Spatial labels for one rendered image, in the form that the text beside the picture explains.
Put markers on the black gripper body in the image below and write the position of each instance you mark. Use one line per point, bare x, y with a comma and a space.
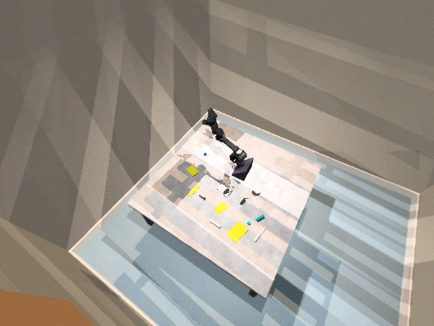
213, 122

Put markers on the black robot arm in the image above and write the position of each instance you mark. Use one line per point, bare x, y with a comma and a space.
234, 157

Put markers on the yellow flat bar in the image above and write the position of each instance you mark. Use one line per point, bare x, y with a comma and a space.
191, 193

